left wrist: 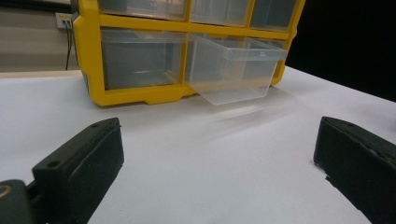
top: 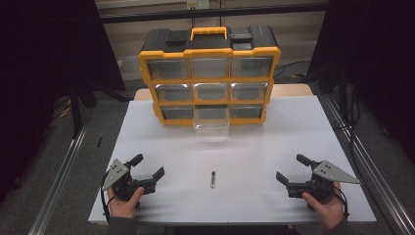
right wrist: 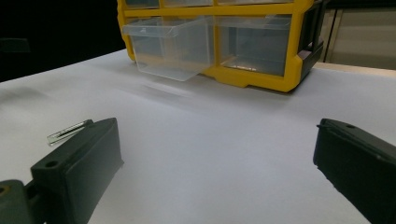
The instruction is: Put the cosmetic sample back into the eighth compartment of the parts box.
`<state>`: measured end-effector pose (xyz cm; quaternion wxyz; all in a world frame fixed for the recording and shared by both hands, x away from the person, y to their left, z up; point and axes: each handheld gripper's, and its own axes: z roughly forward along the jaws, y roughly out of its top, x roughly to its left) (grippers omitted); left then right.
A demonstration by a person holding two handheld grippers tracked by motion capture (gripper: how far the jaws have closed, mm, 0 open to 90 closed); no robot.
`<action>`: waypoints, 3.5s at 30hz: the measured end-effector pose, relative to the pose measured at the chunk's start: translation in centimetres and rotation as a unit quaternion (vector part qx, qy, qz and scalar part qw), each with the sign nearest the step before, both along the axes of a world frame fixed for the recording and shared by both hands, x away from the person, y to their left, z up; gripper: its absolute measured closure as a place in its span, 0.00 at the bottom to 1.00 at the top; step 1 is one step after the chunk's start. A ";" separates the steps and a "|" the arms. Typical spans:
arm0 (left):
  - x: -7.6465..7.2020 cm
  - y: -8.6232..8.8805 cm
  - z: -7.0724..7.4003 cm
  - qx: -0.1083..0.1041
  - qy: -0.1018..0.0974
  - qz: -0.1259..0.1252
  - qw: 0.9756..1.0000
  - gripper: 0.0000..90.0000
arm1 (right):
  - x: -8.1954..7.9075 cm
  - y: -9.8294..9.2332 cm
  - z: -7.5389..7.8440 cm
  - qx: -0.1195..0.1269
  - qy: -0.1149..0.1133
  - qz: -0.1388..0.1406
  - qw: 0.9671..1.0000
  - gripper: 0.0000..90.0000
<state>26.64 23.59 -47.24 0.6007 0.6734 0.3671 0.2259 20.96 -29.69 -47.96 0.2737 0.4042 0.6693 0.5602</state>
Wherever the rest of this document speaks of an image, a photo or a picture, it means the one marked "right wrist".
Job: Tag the beige cabinet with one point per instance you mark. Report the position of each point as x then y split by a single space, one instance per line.
361 37

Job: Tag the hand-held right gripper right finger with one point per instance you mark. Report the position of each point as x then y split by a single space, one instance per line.
358 161

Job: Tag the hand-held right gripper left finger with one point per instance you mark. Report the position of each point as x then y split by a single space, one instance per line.
77 168

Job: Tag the clear plastic drawer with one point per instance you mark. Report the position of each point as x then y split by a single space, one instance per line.
171 46
253 43

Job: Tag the yellow drawer organizer cabinet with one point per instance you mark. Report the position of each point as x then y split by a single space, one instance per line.
295 46

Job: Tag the small clear tube with black cap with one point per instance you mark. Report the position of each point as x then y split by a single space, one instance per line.
67 132

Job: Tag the clear plastic closed drawer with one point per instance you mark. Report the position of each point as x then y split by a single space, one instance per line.
253 43

